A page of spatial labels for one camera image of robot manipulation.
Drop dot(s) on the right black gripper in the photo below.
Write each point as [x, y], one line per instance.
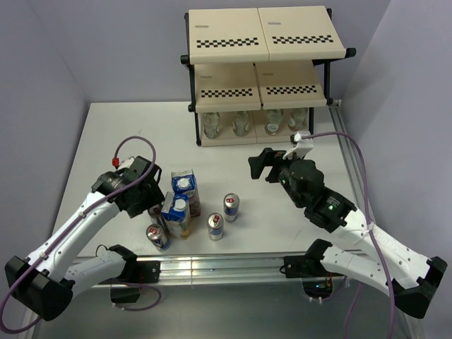
[268, 157]

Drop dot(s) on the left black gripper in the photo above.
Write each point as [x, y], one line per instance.
[155, 195]

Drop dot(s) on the energy drink can hidden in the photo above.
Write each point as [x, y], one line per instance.
[155, 215]

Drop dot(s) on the clear bottle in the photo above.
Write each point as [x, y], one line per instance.
[274, 118]
[211, 124]
[298, 118]
[240, 123]

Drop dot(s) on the energy drink can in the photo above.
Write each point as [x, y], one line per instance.
[231, 207]
[158, 237]
[215, 225]

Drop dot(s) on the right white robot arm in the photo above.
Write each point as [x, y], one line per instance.
[345, 244]

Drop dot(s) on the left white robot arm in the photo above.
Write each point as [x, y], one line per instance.
[46, 280]

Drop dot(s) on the beige three-tier shelf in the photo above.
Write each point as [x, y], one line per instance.
[256, 59]

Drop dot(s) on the blue carton yellow side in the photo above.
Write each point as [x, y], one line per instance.
[176, 214]

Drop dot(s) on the blue carton maroon side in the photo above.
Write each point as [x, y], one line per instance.
[184, 182]

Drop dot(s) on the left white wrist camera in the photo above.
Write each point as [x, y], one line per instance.
[121, 164]

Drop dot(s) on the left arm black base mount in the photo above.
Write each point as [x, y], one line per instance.
[140, 272]

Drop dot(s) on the aluminium side rail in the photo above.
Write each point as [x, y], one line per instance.
[411, 327]

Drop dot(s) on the aluminium front rail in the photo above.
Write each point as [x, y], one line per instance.
[219, 269]

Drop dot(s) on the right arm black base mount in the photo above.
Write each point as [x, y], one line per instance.
[302, 267]

